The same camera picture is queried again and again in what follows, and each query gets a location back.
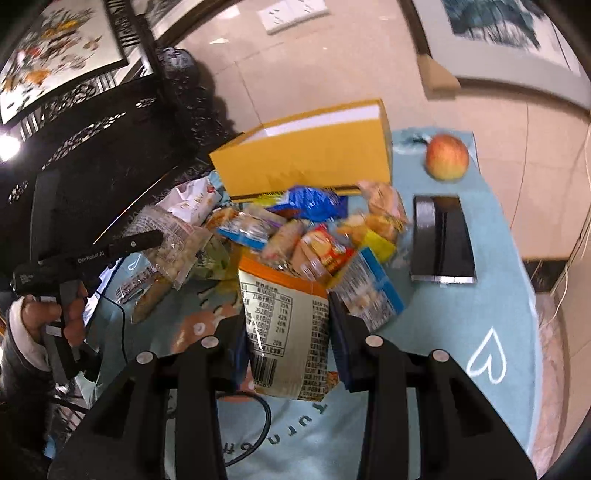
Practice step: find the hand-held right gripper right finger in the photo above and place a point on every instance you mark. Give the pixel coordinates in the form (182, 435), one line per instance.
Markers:
(342, 344)

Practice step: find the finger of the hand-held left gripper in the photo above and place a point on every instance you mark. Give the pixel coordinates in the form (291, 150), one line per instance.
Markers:
(138, 241)

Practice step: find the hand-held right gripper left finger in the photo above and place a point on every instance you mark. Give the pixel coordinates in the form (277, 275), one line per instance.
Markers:
(217, 364)

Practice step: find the clear nut packet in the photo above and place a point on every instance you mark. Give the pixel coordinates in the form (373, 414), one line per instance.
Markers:
(171, 240)

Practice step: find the small breadstick packet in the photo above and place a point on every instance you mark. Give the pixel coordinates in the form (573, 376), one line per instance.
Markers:
(148, 295)

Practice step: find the orange white snack bag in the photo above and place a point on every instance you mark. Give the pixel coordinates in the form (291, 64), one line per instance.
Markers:
(286, 332)

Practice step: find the blue white snack packet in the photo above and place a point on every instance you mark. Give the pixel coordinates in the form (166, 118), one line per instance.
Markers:
(364, 290)

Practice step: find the green snack bag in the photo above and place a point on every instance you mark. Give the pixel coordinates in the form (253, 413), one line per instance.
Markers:
(213, 261)

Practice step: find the red orange biscuit packet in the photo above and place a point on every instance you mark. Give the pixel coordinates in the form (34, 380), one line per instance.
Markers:
(323, 254)

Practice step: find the long yellow snack packet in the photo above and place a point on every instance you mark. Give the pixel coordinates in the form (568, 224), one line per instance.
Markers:
(381, 243)

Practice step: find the pink biscuit roll packet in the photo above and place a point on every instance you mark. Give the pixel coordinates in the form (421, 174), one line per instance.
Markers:
(281, 242)

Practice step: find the yellow clear snack packet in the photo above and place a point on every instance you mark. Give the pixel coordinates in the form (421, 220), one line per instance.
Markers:
(265, 199)

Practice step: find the blue chip bag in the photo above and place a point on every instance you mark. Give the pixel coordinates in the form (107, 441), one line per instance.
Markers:
(309, 203)

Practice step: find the yellow cardboard box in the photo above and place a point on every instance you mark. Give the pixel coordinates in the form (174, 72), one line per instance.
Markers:
(300, 161)

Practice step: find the person's left forearm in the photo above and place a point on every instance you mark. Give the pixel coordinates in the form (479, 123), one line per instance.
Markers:
(21, 360)

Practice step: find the person's left hand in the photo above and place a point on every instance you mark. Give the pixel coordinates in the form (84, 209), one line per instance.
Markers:
(34, 316)

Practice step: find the white red-print snack bag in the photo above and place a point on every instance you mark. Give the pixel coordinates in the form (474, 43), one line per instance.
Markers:
(191, 201)

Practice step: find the black carved wooden furniture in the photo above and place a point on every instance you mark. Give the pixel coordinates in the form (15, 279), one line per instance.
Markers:
(115, 152)

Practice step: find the light blue round mat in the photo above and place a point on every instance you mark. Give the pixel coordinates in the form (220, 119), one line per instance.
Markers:
(438, 323)

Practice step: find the glossy black case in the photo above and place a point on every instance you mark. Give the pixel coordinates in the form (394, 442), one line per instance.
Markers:
(448, 240)

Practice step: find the framed flower painting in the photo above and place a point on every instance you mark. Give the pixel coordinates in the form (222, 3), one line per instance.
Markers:
(51, 55)

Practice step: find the red yellow apple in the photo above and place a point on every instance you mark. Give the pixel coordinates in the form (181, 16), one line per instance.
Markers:
(447, 157)

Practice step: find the framed ink painting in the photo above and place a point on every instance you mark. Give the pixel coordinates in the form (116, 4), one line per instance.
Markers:
(161, 9)

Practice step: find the cardboard corner protector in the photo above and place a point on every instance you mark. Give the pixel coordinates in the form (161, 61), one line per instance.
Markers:
(436, 76)

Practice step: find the framed blue painting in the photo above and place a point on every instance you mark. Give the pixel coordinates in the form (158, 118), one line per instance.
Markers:
(489, 27)

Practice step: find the white wall outlet plate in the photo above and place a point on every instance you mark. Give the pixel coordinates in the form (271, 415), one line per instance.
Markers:
(291, 16)

